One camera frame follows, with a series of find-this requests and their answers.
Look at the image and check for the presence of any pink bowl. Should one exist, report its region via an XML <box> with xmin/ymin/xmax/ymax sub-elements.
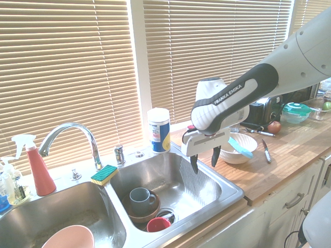
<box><xmin>41</xmin><ymin>224</ymin><xmax>95</xmax><ymax>248</ymax></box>

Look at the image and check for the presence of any turquoise serrated knife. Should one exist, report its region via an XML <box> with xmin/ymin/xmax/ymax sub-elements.
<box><xmin>227</xmin><ymin>136</ymin><xmax>254</xmax><ymax>159</ymax></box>

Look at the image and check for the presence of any narrow beige window blind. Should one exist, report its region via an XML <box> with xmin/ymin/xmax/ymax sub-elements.
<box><xmin>293</xmin><ymin>0</ymin><xmax>331</xmax><ymax>35</ymax></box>

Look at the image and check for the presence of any stainless steel double sink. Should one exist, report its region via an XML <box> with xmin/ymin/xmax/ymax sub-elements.
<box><xmin>0</xmin><ymin>143</ymin><xmax>245</xmax><ymax>248</ymax></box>

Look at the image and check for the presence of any small chrome sink knob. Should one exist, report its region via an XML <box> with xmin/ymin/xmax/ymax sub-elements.
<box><xmin>70</xmin><ymin>167</ymin><xmax>83</xmax><ymax>181</ymax></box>

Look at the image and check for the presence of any clear soap pump bottle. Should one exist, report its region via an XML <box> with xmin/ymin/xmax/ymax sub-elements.
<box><xmin>0</xmin><ymin>156</ymin><xmax>32</xmax><ymax>206</ymax></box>

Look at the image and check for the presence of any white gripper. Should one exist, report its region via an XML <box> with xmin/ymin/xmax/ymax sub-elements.
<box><xmin>180</xmin><ymin>128</ymin><xmax>231</xmax><ymax>175</ymax></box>

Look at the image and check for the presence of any white and blue cleaner canister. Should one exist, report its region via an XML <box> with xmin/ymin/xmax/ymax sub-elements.
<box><xmin>146</xmin><ymin>106</ymin><xmax>172</xmax><ymax>155</ymax></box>

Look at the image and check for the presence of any black-handled utensil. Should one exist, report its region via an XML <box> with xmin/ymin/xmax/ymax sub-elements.
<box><xmin>240</xmin><ymin>122</ymin><xmax>267</xmax><ymax>132</ymax></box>

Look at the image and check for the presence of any green and yellow sponge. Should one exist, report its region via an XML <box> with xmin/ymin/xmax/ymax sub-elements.
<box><xmin>90</xmin><ymin>164</ymin><xmax>119</xmax><ymax>187</ymax></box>

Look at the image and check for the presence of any blue liquid bottle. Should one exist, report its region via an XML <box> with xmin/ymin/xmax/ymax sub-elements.
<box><xmin>0</xmin><ymin>178</ymin><xmax>10</xmax><ymax>213</ymax></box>

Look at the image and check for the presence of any clear container with green lid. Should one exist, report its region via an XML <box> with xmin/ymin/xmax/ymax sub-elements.
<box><xmin>281</xmin><ymin>102</ymin><xmax>312</xmax><ymax>125</ymax></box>

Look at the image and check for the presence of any brown wooden bowl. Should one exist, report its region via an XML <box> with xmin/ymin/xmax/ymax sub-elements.
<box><xmin>121</xmin><ymin>190</ymin><xmax>162</xmax><ymax>224</ymax></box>

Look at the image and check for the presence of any black and chrome toaster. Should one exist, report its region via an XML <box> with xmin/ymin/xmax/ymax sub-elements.
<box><xmin>249</xmin><ymin>95</ymin><xmax>284</xmax><ymax>126</ymax></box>

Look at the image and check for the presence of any gray ceramic mug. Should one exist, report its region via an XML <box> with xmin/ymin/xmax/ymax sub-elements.
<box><xmin>129</xmin><ymin>187</ymin><xmax>158</xmax><ymax>215</ymax></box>

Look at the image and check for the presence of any red spray bottle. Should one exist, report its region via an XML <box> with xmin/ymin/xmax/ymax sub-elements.
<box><xmin>11</xmin><ymin>134</ymin><xmax>57</xmax><ymax>197</ymax></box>

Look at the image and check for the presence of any red apple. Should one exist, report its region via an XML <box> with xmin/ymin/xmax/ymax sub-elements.
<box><xmin>267</xmin><ymin>120</ymin><xmax>282</xmax><ymax>134</ymax></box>

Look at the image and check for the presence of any white ribbed bowl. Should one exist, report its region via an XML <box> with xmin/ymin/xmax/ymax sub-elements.
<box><xmin>219</xmin><ymin>132</ymin><xmax>259</xmax><ymax>165</ymax></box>

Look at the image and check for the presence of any red ceramic mug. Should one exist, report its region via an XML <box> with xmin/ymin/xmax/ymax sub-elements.
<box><xmin>146</xmin><ymin>217</ymin><xmax>172</xmax><ymax>233</ymax></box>

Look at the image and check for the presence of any chrome curved faucet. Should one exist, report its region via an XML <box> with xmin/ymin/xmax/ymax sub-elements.
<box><xmin>38</xmin><ymin>122</ymin><xmax>104</xmax><ymax>172</ymax></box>

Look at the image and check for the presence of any brass drawer handle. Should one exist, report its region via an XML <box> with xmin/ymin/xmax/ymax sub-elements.
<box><xmin>284</xmin><ymin>192</ymin><xmax>306</xmax><ymax>210</ymax></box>

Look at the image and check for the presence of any wide beige window blind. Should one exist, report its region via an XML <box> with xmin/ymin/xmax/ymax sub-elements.
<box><xmin>0</xmin><ymin>0</ymin><xmax>145</xmax><ymax>177</ymax></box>
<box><xmin>142</xmin><ymin>0</ymin><xmax>293</xmax><ymax>125</ymax></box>

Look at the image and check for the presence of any chrome sink sprayer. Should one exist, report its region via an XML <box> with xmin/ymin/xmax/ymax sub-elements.
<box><xmin>114</xmin><ymin>145</ymin><xmax>127</xmax><ymax>166</ymax></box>

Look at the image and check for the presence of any metal drain strainer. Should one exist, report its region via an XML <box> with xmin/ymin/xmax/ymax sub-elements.
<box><xmin>155</xmin><ymin>209</ymin><xmax>177</xmax><ymax>224</ymax></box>

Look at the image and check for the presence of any black cable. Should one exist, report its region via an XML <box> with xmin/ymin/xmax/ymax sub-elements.
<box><xmin>283</xmin><ymin>229</ymin><xmax>306</xmax><ymax>248</ymax></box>

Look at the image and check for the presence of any white kitchen cabinet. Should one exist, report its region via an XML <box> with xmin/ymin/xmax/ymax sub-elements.
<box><xmin>165</xmin><ymin>154</ymin><xmax>331</xmax><ymax>248</ymax></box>

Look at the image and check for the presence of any silver metal utensil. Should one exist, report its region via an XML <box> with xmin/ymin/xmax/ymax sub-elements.
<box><xmin>250</xmin><ymin>129</ymin><xmax>276</xmax><ymax>138</ymax></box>

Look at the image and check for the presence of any small silver-handled paring knife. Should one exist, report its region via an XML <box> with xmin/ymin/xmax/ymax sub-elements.
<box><xmin>261</xmin><ymin>138</ymin><xmax>273</xmax><ymax>164</ymax></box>

